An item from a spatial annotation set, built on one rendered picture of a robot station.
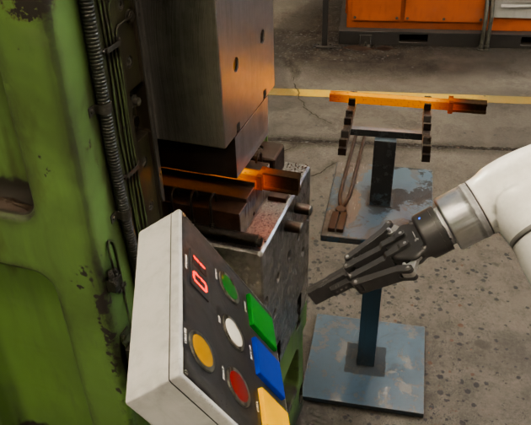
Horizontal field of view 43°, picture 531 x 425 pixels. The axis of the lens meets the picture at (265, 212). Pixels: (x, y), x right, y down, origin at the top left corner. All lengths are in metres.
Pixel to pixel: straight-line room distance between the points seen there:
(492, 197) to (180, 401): 0.52
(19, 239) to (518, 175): 0.84
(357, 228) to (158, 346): 1.10
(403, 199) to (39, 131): 1.19
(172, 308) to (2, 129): 0.50
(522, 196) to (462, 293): 1.77
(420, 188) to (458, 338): 0.73
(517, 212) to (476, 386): 1.48
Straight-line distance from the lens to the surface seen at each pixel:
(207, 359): 0.86
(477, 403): 2.38
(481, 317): 2.67
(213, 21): 1.17
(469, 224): 1.02
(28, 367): 1.65
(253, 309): 1.09
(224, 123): 1.24
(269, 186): 1.49
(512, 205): 1.01
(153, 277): 0.95
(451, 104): 1.93
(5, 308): 1.53
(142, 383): 0.82
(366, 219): 1.89
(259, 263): 1.42
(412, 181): 2.07
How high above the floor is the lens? 1.78
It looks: 35 degrees down
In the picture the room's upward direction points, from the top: 2 degrees counter-clockwise
